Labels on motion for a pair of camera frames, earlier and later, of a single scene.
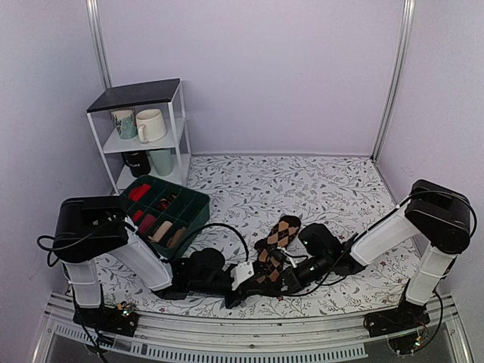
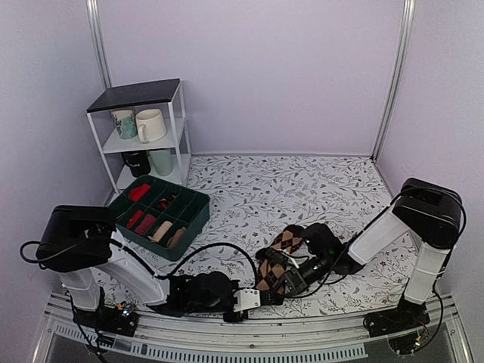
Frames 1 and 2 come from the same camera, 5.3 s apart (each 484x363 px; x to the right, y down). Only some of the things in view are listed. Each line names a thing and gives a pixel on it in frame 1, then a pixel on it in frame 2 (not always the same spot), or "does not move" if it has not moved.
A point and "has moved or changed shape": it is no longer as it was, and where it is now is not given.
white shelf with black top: [141, 130] does not move
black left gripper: [240, 297] → [243, 316]
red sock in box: [138, 214] does not move
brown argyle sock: [270, 264] has moved or changed shape
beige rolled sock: [161, 231] does not move
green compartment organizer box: [165, 213] does not move
